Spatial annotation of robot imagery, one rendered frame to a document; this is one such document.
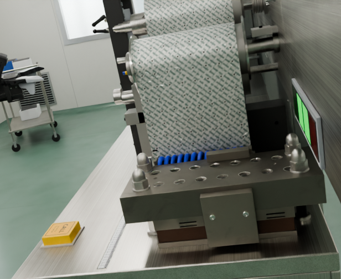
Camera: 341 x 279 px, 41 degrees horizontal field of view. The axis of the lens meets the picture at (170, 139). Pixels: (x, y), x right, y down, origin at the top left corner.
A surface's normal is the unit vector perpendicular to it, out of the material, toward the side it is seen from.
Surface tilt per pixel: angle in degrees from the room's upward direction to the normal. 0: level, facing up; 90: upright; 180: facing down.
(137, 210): 90
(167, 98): 90
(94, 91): 90
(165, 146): 90
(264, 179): 0
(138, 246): 0
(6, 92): 98
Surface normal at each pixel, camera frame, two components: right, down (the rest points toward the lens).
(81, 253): -0.18, -0.94
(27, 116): 0.14, 0.27
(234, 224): -0.13, 0.32
